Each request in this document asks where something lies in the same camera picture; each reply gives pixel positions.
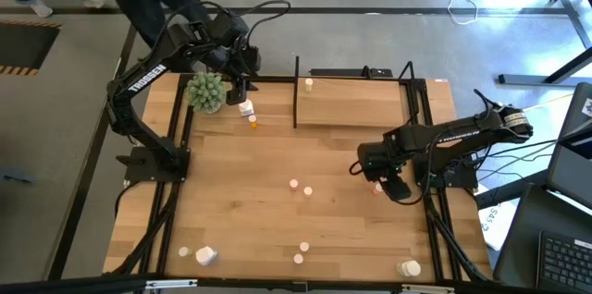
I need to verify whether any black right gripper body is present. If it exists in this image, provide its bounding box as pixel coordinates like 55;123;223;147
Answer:
380;165;414;203

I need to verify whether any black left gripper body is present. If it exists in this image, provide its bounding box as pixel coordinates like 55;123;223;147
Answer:
214;45;263;85

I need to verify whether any dark grey closed laptop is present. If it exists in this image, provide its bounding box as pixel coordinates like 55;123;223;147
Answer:
548;81;592;208

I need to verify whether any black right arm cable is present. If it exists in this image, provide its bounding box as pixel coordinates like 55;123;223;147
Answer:
348;139;438;207

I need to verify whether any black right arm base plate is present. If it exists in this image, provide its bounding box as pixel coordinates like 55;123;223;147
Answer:
413;153;480;190

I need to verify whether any grey desk leg bar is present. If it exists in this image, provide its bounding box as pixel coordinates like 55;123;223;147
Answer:
475;168;551;210

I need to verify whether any white printed paper sheet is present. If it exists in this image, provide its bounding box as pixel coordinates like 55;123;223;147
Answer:
478;187;519;251

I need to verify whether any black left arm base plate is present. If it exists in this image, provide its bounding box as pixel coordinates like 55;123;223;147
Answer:
115;145;191;183

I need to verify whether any silver metal bracket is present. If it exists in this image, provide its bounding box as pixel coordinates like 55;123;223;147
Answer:
144;278;199;290
401;284;455;294

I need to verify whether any black desk leg frame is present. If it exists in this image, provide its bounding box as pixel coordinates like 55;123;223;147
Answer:
498;0;592;86

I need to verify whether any green succulent in grey pot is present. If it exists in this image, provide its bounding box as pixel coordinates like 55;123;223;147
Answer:
186;71;228;115

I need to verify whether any black box behind table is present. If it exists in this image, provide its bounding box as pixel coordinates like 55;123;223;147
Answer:
308;67;394;79

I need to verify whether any large white medicine bottle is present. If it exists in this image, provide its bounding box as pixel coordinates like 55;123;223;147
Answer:
396;260;423;278
194;246;218;267

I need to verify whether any black laptop with keyboard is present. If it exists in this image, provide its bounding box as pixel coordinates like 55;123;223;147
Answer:
493;185;592;294

